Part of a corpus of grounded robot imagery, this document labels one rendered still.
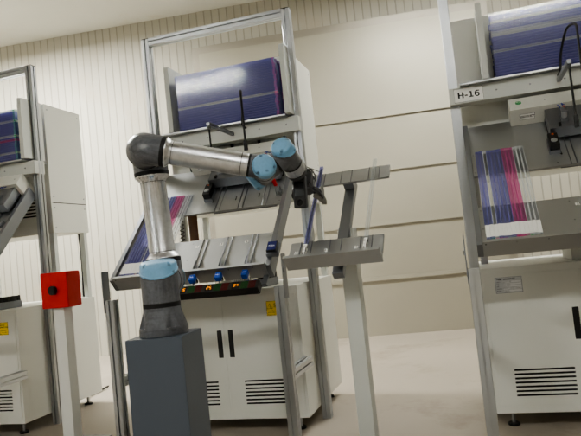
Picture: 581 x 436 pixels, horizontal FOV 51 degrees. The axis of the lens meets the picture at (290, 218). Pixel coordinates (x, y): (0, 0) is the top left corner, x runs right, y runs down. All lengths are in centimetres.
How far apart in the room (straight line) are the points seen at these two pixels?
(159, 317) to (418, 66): 386
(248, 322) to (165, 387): 88
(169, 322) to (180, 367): 14
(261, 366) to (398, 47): 336
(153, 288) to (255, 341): 90
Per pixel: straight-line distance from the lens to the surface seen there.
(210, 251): 250
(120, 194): 575
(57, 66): 626
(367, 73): 530
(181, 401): 189
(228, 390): 279
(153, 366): 190
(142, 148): 196
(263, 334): 268
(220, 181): 278
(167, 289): 190
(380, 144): 517
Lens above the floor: 76
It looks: 3 degrees up
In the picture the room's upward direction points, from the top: 6 degrees counter-clockwise
